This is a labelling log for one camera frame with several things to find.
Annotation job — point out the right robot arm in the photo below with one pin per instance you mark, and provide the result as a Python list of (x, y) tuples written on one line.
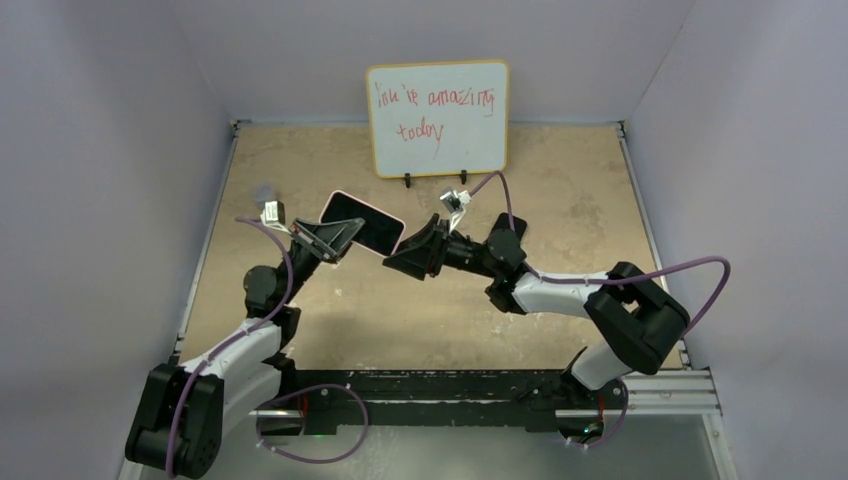
[(638, 321)]

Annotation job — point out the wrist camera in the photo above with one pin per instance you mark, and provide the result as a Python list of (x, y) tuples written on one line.
[(273, 215), (455, 203)]

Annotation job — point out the white board with yellow frame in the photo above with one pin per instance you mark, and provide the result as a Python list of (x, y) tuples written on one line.
[(438, 118)]

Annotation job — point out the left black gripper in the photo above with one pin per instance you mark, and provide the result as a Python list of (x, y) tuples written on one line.
[(329, 238)]

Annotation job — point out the black phone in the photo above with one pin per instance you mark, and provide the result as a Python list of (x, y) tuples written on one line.
[(505, 221)]

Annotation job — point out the black whiteboard stand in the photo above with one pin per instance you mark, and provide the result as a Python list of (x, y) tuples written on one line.
[(461, 175)]

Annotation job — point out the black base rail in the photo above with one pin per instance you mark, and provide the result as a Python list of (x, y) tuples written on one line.
[(318, 402)]

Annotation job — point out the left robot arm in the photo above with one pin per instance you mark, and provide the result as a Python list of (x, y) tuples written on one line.
[(186, 409)]

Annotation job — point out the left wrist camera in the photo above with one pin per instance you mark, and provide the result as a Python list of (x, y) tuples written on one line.
[(273, 215)]

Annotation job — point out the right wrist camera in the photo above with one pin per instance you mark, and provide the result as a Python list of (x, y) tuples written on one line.
[(455, 203)]

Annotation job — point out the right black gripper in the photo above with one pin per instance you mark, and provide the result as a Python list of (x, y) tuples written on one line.
[(418, 256)]

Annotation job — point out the aluminium frame rail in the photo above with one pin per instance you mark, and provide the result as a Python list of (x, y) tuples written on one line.
[(668, 393)]

